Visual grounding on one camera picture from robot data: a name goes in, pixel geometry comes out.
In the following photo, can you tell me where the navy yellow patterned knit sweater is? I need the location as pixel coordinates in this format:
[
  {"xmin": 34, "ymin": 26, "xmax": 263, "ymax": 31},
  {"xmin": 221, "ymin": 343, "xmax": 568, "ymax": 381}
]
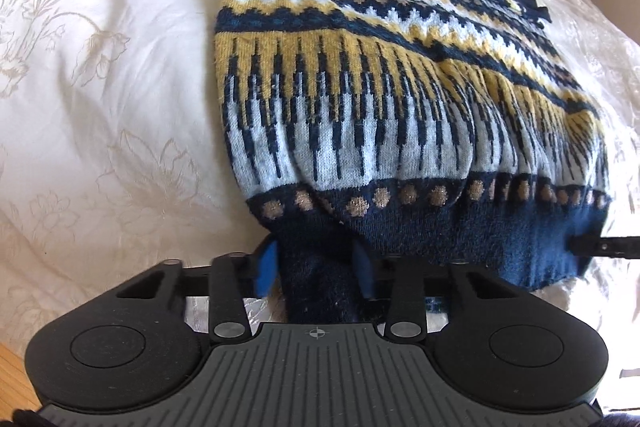
[{"xmin": 214, "ymin": 0, "xmax": 610, "ymax": 324}]

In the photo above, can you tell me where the cream floral bedspread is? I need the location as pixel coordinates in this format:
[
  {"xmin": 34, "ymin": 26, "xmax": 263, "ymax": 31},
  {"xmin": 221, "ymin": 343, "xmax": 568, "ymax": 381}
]
[{"xmin": 1, "ymin": 0, "xmax": 639, "ymax": 362}]

